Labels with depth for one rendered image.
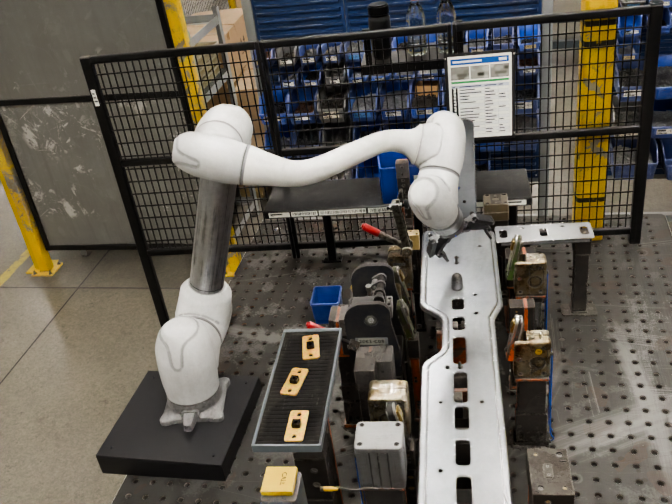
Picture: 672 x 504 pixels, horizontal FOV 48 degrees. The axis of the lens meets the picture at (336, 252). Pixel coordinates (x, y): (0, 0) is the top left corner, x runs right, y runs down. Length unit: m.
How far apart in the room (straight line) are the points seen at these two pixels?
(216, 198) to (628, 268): 1.47
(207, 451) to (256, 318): 0.68
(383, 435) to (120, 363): 2.43
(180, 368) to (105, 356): 1.83
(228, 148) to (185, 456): 0.84
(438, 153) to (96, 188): 2.77
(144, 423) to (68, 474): 1.15
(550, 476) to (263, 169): 0.93
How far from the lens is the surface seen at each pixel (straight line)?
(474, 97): 2.62
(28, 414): 3.78
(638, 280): 2.75
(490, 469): 1.66
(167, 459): 2.15
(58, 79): 4.17
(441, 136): 1.89
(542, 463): 1.64
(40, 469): 3.48
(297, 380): 1.65
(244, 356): 2.51
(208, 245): 2.15
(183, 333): 2.11
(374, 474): 1.61
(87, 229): 4.54
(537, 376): 1.96
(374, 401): 1.71
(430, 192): 1.80
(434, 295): 2.13
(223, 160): 1.84
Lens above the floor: 2.23
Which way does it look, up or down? 31 degrees down
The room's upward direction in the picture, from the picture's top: 8 degrees counter-clockwise
